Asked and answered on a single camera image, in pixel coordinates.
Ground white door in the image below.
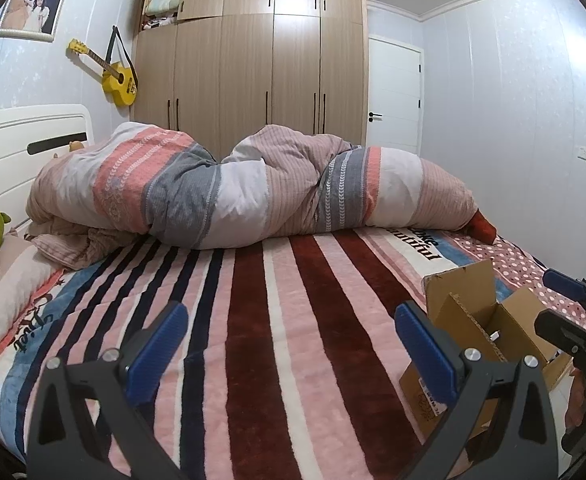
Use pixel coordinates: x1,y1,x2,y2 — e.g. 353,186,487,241
365,35,424,153

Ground person's right hand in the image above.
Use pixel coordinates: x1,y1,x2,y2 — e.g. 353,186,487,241
564,366,586,424

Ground yellow guitar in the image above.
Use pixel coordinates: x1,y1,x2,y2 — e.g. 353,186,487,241
66,26,138,107

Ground brown cardboard box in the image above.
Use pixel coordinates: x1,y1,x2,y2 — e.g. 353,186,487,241
399,259,581,443

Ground printed bed sheet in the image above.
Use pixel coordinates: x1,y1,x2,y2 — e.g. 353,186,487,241
0,230,586,426

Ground folded clothes in wardrobe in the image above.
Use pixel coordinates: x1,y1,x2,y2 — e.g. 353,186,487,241
143,0,181,31

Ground rolled striped quilt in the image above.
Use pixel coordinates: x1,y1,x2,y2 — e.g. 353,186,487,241
25,122,479,251

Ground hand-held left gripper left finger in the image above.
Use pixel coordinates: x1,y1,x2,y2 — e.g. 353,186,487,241
27,301,190,480

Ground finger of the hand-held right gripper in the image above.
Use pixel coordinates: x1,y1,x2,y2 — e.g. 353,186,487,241
543,268,586,323
534,309,586,357

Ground striped fleece blanket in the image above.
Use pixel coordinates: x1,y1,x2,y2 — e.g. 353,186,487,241
0,230,474,480

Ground wooden wardrobe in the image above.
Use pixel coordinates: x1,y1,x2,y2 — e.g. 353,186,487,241
133,0,371,161

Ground red cloth item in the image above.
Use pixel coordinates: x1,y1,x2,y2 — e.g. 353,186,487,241
466,209,498,242

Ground framed wall photo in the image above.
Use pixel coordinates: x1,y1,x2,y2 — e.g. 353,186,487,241
0,0,67,43

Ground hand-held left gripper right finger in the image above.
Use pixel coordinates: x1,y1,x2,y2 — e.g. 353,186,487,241
394,301,559,480

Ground white bed headboard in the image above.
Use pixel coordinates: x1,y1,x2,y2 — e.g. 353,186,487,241
0,104,96,233

